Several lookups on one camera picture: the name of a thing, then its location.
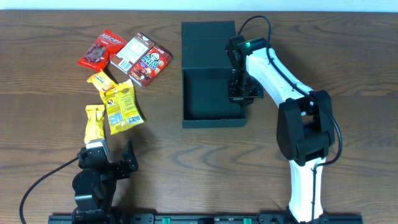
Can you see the red Hello Panda box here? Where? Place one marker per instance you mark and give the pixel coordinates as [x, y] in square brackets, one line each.
[149, 66]

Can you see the brown Pocky box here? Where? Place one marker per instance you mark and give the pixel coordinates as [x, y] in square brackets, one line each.
[132, 52]

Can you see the red Hacks candy bag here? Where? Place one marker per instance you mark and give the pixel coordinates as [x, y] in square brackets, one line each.
[104, 48]

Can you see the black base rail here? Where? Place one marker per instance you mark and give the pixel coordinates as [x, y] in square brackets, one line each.
[262, 218]

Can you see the black cardboard box with lid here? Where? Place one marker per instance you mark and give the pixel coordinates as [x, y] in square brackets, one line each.
[206, 71]

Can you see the yellow wrapped snack bar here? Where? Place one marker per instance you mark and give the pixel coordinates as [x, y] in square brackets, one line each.
[95, 124]

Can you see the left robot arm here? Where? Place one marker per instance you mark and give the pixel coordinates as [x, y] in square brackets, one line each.
[95, 185]

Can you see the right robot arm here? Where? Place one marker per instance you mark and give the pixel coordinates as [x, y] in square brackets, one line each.
[304, 129]

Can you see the small orange biscuit packet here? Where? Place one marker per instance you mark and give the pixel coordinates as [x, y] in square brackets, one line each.
[102, 82]

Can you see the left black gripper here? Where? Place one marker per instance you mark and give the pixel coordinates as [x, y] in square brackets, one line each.
[130, 163]

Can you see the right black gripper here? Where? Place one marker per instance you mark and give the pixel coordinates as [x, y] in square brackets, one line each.
[234, 97]

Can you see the yellow Hacks candy bag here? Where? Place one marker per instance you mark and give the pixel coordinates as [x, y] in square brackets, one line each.
[120, 104]

